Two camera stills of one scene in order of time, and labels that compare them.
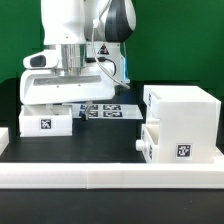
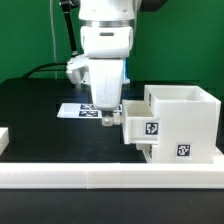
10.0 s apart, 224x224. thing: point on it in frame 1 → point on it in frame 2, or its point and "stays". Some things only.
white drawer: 39,121 → 141,127
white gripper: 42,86 → 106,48
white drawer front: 150,140 stays
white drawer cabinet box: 190,118 stays
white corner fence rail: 106,175 stays
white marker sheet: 101,111 stays
